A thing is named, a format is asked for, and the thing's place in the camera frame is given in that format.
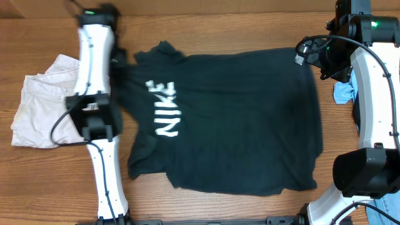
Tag folded white beige pants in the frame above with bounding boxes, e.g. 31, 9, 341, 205
11, 54, 79, 149

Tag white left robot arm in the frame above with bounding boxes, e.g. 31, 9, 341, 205
66, 3, 131, 224

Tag light blue crumpled cloth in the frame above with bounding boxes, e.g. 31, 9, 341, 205
333, 71, 358, 104

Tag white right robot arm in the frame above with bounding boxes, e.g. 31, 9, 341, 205
286, 1, 399, 224

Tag black Nike t-shirt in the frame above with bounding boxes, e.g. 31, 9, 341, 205
111, 41, 323, 196

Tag blue denim jeans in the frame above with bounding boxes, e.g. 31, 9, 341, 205
366, 191, 400, 225

